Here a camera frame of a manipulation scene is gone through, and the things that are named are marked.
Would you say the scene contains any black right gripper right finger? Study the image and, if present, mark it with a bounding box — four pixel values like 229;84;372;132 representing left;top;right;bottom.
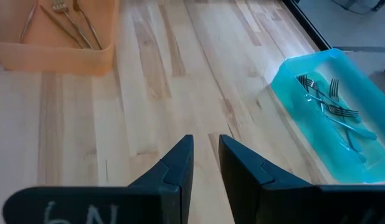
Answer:
217;134;385;224

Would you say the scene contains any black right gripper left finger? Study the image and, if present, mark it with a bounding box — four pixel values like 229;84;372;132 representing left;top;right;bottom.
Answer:
2;134;195;224

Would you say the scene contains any blue handled fork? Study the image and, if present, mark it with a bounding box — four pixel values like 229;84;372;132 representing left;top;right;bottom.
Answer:
318;77;340;114
341;124;368;164
306;93;361;119
297;74;378;141

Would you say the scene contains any teal plastic bin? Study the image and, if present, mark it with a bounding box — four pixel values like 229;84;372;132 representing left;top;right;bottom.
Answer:
270;48;385;184

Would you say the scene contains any tan plastic cup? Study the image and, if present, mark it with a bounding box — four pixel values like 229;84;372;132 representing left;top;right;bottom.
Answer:
0;0;120;77

